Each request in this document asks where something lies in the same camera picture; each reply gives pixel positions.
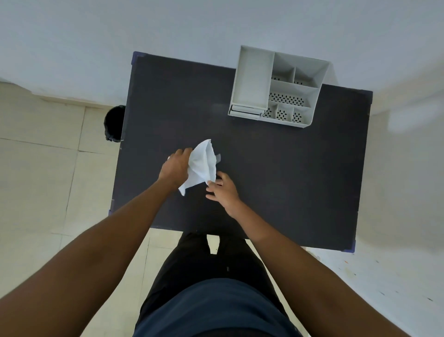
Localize person's left hand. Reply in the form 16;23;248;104
158;147;194;190

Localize person's right hand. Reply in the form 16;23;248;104
205;171;242;213

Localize white cloth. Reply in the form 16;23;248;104
178;139;222;197

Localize person's right forearm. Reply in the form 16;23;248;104
225;201;415;337

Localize person's left forearm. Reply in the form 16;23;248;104
0;177;181;337

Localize black trousers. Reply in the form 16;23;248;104
133;231;289;337

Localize dark grey table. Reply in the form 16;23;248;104
108;51;374;253

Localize black waste bin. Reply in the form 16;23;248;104
104;105;126;143

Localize white plastic compartment organizer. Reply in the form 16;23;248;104
228;45;338;130

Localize dark blue shirt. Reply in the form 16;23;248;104
133;278;303;337

